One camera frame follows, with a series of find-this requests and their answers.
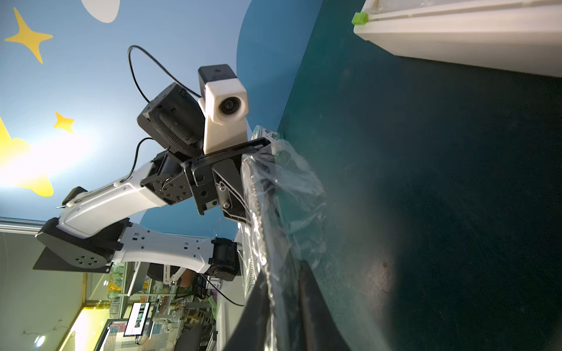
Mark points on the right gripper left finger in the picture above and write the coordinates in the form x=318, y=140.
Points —
x=251, y=331

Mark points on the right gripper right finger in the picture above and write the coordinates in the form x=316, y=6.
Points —
x=319, y=328

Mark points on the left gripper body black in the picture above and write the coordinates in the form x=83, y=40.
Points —
x=215, y=179

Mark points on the clear plastic wrap sheet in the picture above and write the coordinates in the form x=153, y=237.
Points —
x=301, y=203

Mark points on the cream plastic wrap dispenser box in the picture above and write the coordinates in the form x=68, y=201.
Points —
x=519, y=36

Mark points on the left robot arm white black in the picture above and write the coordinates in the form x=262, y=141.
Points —
x=94, y=230

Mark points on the computer monitor in background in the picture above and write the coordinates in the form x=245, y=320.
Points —
x=137, y=319

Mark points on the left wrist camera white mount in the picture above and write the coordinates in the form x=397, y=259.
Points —
x=225, y=105

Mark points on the aluminium rail frame front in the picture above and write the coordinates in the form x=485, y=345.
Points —
x=20, y=226

